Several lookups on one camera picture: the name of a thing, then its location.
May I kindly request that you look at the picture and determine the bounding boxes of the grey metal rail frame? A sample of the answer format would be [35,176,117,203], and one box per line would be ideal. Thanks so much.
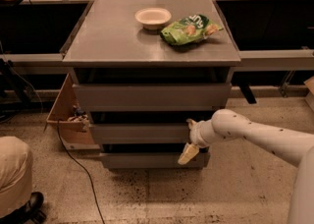
[1,0,313,73]

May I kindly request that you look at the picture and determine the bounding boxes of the person's beige trouser leg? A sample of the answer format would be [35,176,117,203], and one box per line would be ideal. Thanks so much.
[0,137,33,218]

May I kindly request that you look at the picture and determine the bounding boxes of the green chip bag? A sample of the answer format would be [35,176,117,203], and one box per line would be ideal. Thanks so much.
[160,14,223,46]

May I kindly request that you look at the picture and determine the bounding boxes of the grey drawer cabinet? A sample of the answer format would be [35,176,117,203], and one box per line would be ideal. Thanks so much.
[63,0,240,169]

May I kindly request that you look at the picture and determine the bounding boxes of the wooden box on floor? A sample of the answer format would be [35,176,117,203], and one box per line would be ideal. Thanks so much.
[46,75,99,150]

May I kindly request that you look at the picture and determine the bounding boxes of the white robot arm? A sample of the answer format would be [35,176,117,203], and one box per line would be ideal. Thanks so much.
[178,109,314,224]

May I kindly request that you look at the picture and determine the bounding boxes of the grey top drawer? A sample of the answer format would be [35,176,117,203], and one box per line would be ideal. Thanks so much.
[73,84,231,112]

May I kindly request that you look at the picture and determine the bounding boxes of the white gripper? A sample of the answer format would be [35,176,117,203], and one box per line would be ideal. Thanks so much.
[178,119,216,165]

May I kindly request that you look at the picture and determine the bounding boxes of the white bowl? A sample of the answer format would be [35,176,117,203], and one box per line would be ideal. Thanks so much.
[135,8,172,30]

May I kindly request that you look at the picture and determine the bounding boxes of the black shoe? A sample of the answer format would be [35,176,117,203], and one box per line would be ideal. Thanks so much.
[0,192,46,224]

